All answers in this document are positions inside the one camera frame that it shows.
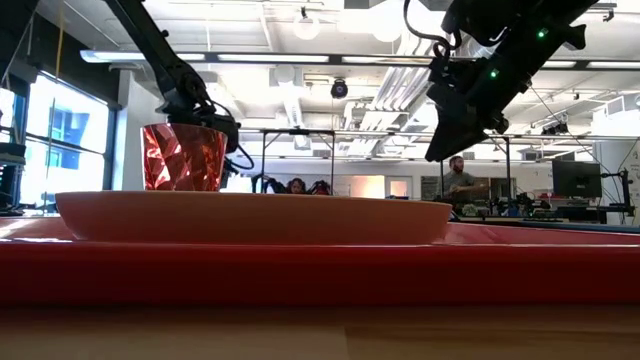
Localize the black computer monitor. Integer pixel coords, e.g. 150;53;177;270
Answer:
551;159;603;199

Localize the black metal stand frame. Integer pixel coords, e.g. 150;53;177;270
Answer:
259;128;337;195

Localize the orange faceted cup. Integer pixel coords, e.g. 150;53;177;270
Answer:
141;122;229;193

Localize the black ceiling camera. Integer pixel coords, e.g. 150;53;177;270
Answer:
329;77;350;101

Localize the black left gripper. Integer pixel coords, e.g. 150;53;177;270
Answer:
155;94;243;190

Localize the round pendant lamp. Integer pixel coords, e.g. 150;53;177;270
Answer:
292;5;322;42

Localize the pink round plate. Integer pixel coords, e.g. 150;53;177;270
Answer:
54;190;454;247

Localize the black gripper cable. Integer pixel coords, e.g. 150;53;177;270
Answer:
212;98;257;172
401;0;464;61

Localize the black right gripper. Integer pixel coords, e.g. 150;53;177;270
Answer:
424;42;535;164

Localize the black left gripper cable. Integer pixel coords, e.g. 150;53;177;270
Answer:
212;98;257;172

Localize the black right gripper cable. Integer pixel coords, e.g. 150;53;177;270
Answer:
401;0;464;61

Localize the red plastic tray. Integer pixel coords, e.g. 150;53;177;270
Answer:
0;214;640;308

